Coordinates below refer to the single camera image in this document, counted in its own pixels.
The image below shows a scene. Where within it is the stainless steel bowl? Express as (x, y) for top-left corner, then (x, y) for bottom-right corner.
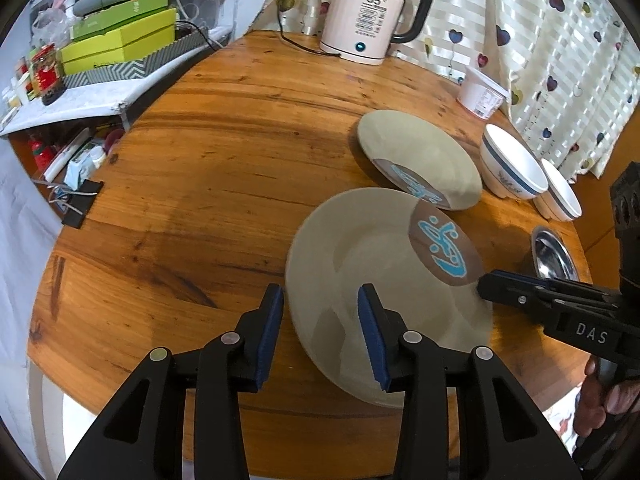
(530, 226), (581, 281)

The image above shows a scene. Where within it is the large white blue-striped bowl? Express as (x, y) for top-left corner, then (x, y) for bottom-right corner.
(480, 124), (550, 200)

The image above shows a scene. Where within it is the tissue packet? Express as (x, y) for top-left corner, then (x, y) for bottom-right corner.
(65, 145), (107, 191)

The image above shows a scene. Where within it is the heart print striped curtain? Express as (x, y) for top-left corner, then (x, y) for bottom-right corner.
(290, 0), (640, 178)

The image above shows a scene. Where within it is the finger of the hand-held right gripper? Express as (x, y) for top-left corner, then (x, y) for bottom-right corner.
(492, 270), (621, 307)
(476, 274), (556, 322)

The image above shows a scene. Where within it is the white side shelf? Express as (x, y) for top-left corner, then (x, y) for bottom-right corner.
(0, 72), (176, 138)

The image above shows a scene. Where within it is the cream electric kettle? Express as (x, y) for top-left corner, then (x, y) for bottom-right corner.
(320, 0), (434, 66)

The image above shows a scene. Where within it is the beige plate blue print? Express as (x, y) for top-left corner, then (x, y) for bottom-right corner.
(357, 110), (483, 211)
(285, 187), (495, 409)

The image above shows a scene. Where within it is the red patterned jar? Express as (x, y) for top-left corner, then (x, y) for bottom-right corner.
(30, 44), (65, 103)

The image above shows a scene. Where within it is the small white blue-striped bowl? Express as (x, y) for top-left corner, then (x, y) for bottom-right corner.
(532, 158), (583, 222)

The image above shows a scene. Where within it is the small red bottle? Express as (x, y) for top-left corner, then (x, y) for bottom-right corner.
(27, 135), (51, 171)

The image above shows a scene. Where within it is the white plastic tub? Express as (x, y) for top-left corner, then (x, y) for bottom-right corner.
(457, 65), (511, 122)

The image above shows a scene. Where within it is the clear plastic bag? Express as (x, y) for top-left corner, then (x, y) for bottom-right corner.
(30, 7), (71, 48)

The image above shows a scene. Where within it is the grey chevron basket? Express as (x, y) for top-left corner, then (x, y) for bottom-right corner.
(62, 27), (211, 88)

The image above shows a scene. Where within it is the dark green flat box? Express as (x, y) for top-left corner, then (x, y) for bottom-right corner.
(70, 0), (171, 41)

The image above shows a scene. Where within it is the person's right hand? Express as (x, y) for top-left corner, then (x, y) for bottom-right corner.
(574, 355), (640, 438)

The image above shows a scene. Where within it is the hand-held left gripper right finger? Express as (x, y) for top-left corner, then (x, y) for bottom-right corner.
(356, 283), (583, 480)

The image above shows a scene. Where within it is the black kettle cable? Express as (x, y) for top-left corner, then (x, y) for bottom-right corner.
(272, 0), (341, 57)

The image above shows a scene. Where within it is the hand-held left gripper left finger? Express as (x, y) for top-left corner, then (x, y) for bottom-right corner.
(57, 283), (286, 480)

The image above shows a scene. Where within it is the white tube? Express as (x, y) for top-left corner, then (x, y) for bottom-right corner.
(42, 130), (91, 181)

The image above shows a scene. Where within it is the lime green box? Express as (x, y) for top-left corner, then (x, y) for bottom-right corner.
(60, 8), (178, 75)

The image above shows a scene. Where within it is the black binder clip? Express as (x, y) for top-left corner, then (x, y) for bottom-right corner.
(62, 180), (104, 229)

